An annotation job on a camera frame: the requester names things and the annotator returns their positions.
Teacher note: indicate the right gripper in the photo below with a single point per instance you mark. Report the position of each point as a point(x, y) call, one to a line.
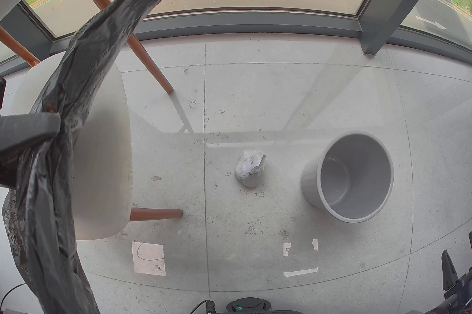
point(461, 286)

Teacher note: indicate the black plastic bag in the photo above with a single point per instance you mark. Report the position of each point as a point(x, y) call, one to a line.
point(92, 47)

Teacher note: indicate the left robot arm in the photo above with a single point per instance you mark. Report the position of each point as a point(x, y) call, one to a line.
point(25, 128)

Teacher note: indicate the grey trash bin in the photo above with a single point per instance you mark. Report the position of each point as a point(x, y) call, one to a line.
point(311, 183)

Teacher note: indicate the crumpled white paper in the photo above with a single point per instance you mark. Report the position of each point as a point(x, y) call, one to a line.
point(249, 170)

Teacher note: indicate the white chair wooden legs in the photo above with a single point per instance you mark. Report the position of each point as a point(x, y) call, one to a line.
point(107, 143)

